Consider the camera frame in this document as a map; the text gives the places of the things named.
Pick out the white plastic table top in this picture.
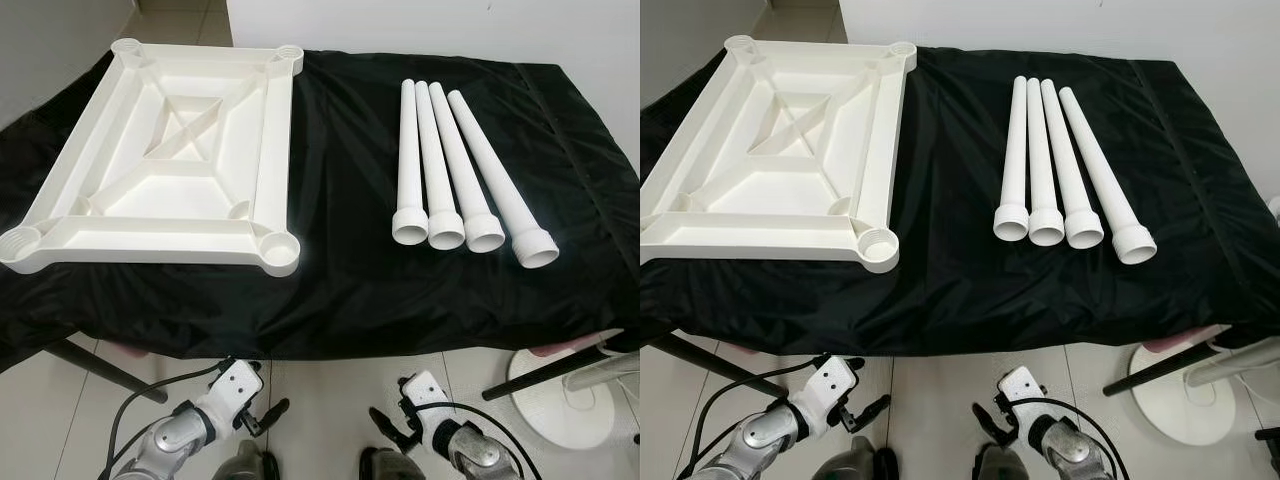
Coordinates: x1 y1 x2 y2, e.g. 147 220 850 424
640 35 916 274
0 38 304 278

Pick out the grey robot right foot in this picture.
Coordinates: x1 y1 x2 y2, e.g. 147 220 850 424
972 445 1041 480
358 447 426 480

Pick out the grey robot foot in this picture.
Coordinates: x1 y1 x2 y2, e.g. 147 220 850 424
820 440 901 480
972 445 1041 480
358 447 426 480
215 445 281 480

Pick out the grey robot left foot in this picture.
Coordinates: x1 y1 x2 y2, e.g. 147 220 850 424
215 445 281 480
820 440 901 480

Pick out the black cloth table cover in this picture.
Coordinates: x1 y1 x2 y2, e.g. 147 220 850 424
0 48 640 373
640 45 1280 359

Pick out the black metal table leg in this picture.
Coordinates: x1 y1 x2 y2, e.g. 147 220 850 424
40 340 169 404
655 335 791 401
482 335 616 401
1102 330 1236 398

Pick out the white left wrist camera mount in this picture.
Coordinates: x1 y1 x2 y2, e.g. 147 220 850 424
795 355 859 439
195 360 266 436

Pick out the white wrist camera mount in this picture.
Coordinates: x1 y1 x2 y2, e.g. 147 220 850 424
400 371 453 441
195 360 266 436
795 355 859 439
997 366 1049 436

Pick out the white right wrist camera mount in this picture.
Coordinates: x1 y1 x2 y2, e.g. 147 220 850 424
400 371 453 441
997 366 1049 436

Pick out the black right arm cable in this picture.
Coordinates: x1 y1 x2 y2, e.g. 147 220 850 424
1035 398 1136 480
432 400 546 480

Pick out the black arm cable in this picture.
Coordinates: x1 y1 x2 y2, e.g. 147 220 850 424
100 362 226 480
432 400 546 480
678 362 821 480
1035 398 1136 480

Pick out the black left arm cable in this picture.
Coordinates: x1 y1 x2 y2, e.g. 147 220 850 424
100 362 226 480
678 362 821 480

